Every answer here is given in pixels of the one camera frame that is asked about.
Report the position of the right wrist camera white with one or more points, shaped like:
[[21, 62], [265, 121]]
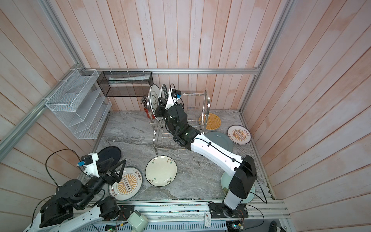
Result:
[[173, 97]]

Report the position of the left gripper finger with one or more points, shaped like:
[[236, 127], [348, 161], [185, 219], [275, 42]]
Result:
[[105, 165], [119, 170]]

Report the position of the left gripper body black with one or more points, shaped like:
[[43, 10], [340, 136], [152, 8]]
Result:
[[109, 180]]

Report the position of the yellow woven round trivet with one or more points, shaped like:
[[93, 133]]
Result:
[[212, 122]]

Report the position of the white wire mesh shelf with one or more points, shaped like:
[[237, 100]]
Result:
[[80, 106]]

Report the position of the black round plate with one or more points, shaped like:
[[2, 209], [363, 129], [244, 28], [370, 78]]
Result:
[[109, 152]]

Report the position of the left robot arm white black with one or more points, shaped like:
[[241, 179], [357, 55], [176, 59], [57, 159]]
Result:
[[56, 215]]

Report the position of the cream plate red berry pattern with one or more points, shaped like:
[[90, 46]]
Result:
[[161, 171]]

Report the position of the small orange sunburst plate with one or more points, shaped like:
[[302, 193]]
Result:
[[239, 134]]

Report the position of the white green box device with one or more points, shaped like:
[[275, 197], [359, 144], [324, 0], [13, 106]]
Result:
[[137, 221]]

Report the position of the light green lotus plate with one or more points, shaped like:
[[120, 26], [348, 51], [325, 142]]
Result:
[[225, 181]]

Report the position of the grey green plain plate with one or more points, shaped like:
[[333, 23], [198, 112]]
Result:
[[221, 140]]

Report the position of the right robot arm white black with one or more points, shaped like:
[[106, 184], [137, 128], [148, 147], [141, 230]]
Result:
[[242, 170]]

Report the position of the black mesh wall basket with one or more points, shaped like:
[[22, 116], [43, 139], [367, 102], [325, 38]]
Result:
[[125, 83]]

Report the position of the utensils in red cup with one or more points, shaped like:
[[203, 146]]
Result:
[[144, 102]]

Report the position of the large orange sunburst plate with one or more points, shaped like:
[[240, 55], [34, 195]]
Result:
[[129, 185]]

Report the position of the red utensil cup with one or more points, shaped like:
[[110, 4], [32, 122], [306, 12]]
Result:
[[147, 111]]

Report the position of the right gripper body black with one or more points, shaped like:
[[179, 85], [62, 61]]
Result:
[[168, 116]]

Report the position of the white plate green text rim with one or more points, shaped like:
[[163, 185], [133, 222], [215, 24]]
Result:
[[164, 92]]

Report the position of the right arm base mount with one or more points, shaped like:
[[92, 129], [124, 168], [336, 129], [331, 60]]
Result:
[[220, 210]]

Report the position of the white plate cloud line pattern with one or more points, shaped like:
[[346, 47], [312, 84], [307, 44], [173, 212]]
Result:
[[152, 100]]

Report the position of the stainless steel dish rack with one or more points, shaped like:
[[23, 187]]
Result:
[[197, 108]]

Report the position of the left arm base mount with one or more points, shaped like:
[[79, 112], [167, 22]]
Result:
[[110, 210]]

